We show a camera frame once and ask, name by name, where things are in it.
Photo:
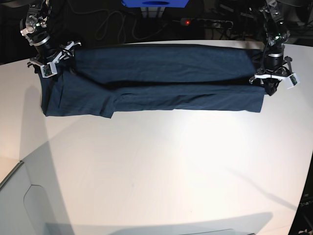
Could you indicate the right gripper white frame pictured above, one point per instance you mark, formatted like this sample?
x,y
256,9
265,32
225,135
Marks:
x,y
48,53

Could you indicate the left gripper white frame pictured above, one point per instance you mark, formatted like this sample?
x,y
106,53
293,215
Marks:
x,y
272,78

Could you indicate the dark blue T-shirt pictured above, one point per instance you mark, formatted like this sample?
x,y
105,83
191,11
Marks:
x,y
153,77

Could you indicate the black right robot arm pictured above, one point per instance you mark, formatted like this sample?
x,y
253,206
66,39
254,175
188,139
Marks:
x,y
35,29

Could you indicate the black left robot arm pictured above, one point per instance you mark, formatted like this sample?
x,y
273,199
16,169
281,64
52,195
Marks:
x,y
274,65

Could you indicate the blue box on stand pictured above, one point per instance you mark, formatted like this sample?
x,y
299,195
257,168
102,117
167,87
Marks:
x,y
155,3

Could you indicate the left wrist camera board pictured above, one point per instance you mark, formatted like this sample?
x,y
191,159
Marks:
x,y
291,81

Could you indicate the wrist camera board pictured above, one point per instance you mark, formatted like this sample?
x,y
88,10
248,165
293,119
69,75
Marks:
x,y
48,70
291,81

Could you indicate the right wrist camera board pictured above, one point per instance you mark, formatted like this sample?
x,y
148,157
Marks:
x,y
48,70

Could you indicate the black power strip red switch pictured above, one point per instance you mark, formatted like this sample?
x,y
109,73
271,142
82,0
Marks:
x,y
207,23

